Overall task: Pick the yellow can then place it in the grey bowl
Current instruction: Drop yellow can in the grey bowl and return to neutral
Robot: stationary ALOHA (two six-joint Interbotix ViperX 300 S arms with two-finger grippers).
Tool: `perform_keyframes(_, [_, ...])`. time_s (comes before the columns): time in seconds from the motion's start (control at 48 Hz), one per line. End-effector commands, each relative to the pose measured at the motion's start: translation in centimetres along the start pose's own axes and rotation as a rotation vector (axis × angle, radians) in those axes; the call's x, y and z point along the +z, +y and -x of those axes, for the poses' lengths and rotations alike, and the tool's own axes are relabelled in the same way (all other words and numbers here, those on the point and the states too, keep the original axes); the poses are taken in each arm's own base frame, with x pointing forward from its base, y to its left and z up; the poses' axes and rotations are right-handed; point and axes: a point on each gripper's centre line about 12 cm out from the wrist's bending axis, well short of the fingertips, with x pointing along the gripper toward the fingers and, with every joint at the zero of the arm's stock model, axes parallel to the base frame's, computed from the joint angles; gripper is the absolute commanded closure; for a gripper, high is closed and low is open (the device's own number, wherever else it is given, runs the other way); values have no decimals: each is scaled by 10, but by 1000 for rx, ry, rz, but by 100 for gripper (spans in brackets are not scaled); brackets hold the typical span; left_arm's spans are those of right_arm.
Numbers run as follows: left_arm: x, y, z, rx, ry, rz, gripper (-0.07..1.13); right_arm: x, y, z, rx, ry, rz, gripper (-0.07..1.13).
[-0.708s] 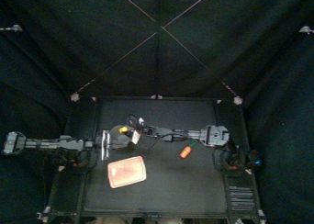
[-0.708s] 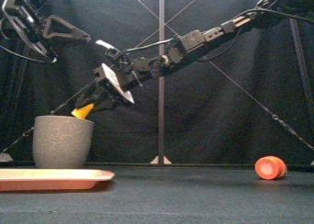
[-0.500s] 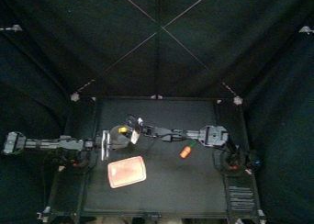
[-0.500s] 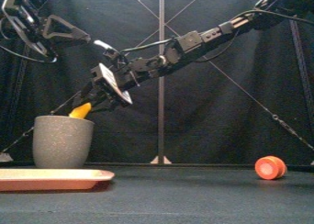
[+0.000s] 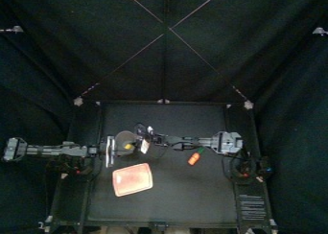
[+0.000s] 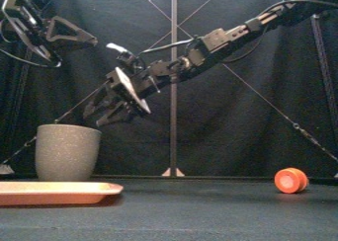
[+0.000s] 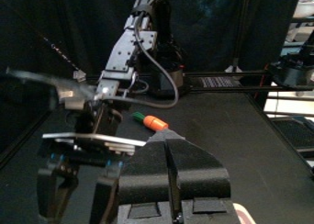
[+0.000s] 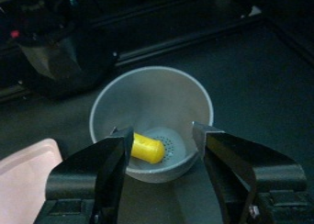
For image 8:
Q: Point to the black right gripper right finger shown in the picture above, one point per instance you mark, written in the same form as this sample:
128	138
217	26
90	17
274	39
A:
252	178

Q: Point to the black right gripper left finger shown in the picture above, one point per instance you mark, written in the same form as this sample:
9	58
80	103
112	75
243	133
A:
97	172

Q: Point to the yellow toy can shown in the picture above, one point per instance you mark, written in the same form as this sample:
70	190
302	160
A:
147	148

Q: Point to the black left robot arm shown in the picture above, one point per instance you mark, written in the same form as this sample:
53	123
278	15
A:
56	50

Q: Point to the grey speckled bowl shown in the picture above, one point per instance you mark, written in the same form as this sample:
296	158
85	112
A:
155	99

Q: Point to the pink plastic tray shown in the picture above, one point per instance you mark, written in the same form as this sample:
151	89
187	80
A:
24	178

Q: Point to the black aluminium frame rail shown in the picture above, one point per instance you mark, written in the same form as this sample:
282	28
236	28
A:
183	39

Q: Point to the small white bracket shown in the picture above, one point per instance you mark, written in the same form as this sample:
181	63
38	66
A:
254	11

